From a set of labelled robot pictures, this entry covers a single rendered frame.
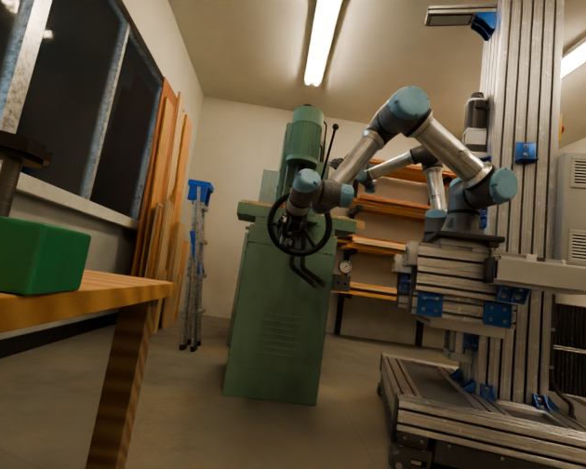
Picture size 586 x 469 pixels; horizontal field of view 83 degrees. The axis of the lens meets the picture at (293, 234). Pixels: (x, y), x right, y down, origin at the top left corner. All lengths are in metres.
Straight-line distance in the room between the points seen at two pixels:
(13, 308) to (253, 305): 1.37
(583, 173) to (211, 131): 3.76
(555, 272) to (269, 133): 3.66
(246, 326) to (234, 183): 2.83
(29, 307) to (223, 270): 3.82
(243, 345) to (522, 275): 1.14
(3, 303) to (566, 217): 1.66
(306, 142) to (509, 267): 1.12
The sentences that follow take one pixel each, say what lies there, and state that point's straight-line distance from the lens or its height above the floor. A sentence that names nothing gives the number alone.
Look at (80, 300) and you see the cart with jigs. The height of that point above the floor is 0.52.
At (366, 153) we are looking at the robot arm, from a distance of 1.25.
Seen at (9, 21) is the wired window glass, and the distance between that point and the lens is 2.08.
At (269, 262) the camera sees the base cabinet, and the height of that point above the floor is 0.63.
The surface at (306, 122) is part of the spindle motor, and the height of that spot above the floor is 1.41.
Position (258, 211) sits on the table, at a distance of 1.63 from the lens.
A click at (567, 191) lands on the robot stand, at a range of 1.71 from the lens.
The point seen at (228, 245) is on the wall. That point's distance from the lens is 4.09.
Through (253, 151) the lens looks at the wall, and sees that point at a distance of 4.34.
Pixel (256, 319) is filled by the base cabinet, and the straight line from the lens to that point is 1.61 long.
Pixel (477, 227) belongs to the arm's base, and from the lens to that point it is 1.40.
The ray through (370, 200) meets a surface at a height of 1.55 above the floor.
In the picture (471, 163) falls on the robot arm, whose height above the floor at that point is 1.04.
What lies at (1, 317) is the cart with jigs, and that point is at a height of 0.51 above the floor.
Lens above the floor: 0.56
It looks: 8 degrees up
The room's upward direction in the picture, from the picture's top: 8 degrees clockwise
